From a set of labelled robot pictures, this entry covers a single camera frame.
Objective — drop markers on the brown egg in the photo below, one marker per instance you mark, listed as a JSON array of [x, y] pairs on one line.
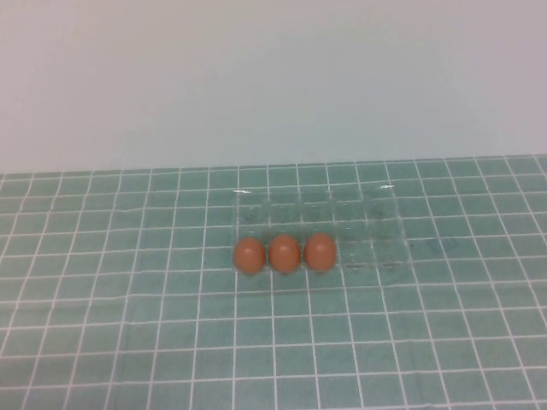
[[319, 252], [248, 255], [284, 253]]

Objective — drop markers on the clear plastic egg tray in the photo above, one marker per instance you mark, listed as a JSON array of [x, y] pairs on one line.
[[363, 230]]

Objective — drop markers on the green checked tablecloth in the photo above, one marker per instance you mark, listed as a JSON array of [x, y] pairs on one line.
[[128, 341]]

